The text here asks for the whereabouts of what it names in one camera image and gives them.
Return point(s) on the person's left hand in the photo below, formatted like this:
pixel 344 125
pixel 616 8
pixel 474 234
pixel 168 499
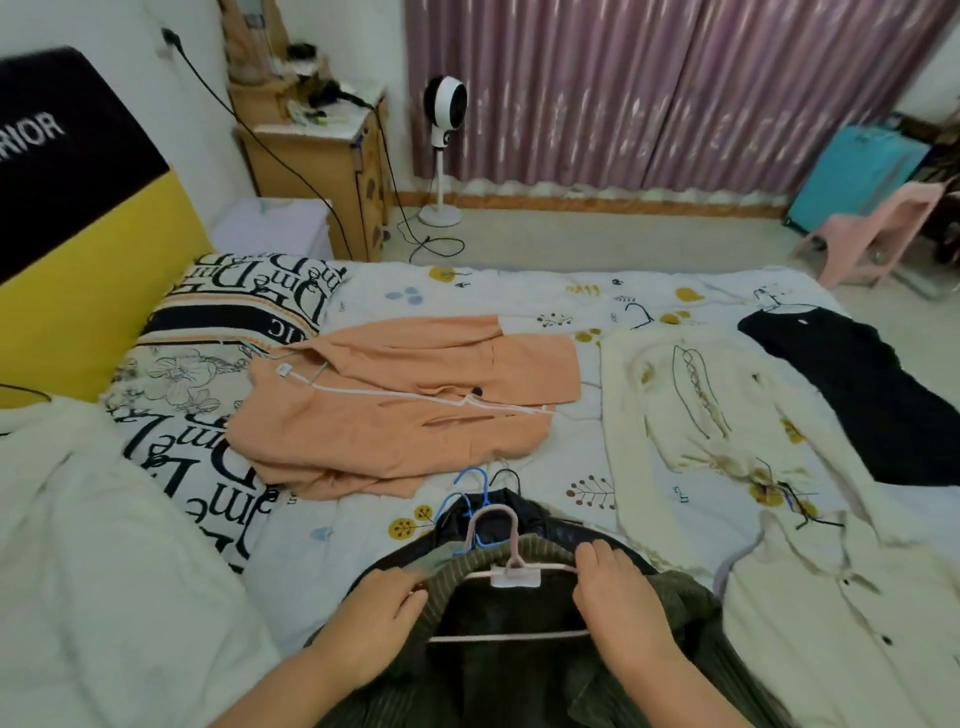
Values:
pixel 367 634

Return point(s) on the person's right hand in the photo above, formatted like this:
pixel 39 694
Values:
pixel 626 611

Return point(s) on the dark green striped shirt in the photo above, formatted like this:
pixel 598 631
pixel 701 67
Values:
pixel 705 622

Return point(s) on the sage green shirt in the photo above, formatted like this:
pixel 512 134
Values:
pixel 439 559

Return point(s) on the black leather jacket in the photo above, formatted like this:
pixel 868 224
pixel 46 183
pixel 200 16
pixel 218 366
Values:
pixel 555 529

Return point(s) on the pink hanger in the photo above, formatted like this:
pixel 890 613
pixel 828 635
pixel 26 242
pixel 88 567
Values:
pixel 510 637

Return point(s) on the cream lace-up knit sweater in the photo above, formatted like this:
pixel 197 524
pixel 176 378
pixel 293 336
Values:
pixel 660 465

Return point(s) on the pale yellow polo shirt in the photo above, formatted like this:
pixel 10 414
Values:
pixel 825 637

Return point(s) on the peach blazer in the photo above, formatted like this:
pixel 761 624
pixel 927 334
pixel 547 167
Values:
pixel 412 435

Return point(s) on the cream padded jacket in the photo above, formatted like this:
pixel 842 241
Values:
pixel 112 585

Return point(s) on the teal hanger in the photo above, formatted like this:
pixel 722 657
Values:
pixel 300 362

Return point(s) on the black t-shirt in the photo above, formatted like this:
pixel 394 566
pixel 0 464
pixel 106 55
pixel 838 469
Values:
pixel 862 390

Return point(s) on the black white printed pillow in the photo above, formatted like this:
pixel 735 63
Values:
pixel 195 480
pixel 225 300

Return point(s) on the white nightstand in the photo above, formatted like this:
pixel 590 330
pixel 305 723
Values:
pixel 270 229

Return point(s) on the yellow black bed headboard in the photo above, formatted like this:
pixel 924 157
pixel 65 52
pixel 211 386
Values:
pixel 90 285

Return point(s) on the pink plastic chair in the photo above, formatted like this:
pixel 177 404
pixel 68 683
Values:
pixel 877 232

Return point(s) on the wooden cabinet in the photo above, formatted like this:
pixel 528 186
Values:
pixel 315 172

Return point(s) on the teal box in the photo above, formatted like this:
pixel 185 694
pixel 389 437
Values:
pixel 855 180

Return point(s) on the purple curtain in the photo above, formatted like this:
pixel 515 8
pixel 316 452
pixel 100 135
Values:
pixel 637 90

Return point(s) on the white standing fan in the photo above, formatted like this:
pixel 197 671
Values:
pixel 444 105

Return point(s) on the black hair dryer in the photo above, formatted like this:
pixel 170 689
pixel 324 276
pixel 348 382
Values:
pixel 337 96

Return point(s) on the wooden framed mirror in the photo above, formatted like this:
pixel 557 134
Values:
pixel 251 37

